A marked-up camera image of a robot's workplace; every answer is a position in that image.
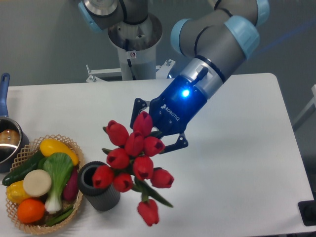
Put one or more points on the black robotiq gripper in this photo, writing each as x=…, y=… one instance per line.
x=172, y=111

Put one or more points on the red tulip bouquet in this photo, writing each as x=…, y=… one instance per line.
x=130, y=167

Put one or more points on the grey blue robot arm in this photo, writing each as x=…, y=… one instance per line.
x=218, y=44

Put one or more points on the dark grey ribbed vase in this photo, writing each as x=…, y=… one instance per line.
x=100, y=199

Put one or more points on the green bok choy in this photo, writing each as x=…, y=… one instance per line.
x=59, y=166

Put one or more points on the purple eggplant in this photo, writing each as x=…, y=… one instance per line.
x=71, y=189

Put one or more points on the yellow squash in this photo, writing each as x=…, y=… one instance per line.
x=51, y=146

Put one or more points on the beige round disc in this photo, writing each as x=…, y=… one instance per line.
x=37, y=183

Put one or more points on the green bean pods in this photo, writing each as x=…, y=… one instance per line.
x=60, y=217

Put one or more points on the dark green cucumber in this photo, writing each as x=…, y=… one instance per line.
x=21, y=171

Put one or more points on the woven wicker basket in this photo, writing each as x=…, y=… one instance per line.
x=40, y=228

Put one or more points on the orange fruit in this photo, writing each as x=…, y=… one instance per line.
x=30, y=210

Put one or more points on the yellow bell pepper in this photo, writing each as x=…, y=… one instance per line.
x=16, y=193

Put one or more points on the black device at table edge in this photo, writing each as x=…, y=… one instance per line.
x=308, y=212

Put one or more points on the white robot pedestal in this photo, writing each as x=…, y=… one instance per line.
x=136, y=46

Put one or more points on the blue handled saucepan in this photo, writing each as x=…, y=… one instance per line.
x=12, y=137

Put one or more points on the white furniture frame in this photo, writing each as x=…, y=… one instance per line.
x=306, y=112

